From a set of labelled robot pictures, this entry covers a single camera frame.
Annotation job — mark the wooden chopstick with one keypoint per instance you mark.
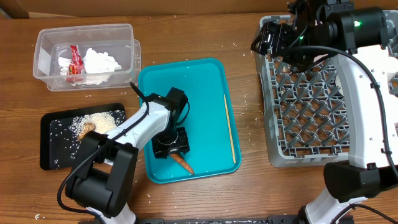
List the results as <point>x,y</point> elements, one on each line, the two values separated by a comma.
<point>229,130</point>

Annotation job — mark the pile of rice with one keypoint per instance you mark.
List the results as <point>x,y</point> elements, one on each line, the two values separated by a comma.
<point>63,143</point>

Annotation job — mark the red snack wrapper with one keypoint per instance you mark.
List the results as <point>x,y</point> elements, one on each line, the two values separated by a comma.
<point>76,66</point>

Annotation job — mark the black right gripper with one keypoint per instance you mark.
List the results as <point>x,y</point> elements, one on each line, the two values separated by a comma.
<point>280,33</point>

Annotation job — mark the grey dish rack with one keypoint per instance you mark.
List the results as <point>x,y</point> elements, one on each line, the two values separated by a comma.
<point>341,115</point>

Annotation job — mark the teal plastic tray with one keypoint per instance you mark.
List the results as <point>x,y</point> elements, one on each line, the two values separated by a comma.
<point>204,83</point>

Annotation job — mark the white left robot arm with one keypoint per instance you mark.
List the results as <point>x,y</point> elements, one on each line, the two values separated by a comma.
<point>101,178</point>

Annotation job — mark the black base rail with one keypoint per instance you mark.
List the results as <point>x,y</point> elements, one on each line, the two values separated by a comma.
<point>217,221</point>

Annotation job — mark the black tray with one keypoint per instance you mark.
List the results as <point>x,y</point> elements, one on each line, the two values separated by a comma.
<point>45,121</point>

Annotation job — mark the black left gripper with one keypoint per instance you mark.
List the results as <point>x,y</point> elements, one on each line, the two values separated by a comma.
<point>181,145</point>

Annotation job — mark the brown food scrap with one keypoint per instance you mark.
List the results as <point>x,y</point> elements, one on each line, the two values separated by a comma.
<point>87,127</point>

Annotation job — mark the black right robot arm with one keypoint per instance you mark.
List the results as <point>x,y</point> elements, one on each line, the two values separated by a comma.
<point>323,28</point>

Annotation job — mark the white napkin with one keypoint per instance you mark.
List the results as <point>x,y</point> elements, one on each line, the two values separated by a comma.
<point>93,62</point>

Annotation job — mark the clear plastic bin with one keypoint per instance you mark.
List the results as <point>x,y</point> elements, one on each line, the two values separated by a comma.
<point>115,39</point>

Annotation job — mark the orange carrot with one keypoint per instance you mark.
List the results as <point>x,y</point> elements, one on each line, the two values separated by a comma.
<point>182,162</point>

